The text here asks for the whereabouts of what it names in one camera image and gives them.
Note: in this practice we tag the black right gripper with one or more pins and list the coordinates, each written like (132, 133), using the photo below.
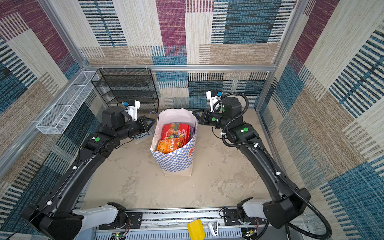
(204, 119)

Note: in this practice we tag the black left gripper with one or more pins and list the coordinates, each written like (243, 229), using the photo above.
(141, 122)

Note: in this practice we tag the red fruit candy bag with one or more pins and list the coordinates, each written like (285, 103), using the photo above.
(176, 130)

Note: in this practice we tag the small orange chip packet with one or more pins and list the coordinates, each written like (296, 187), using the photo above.
(170, 145)

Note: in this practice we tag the blue checkered paper bag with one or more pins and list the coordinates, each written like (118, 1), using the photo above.
(180, 162)

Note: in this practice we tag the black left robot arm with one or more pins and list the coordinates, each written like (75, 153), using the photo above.
(54, 215)

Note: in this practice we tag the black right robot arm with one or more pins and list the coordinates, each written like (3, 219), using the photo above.
(285, 204)

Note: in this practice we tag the blue magazine booklet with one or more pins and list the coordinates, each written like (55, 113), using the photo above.
(143, 137)

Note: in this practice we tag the yellow plastic scoop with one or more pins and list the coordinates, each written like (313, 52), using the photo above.
(196, 230)

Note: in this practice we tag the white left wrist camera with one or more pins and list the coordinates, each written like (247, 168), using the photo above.
(132, 107)

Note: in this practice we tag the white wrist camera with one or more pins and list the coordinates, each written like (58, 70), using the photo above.
(132, 107)
(214, 97)

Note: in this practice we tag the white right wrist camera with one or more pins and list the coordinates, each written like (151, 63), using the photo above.
(214, 97)

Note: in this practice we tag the black wire shelf rack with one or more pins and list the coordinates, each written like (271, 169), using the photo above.
(116, 86)

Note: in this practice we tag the white wire mesh basket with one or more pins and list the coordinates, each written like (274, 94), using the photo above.
(59, 116)

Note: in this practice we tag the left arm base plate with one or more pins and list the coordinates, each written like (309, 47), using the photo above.
(133, 220)

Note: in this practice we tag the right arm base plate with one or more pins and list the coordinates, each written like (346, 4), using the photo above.
(232, 218)

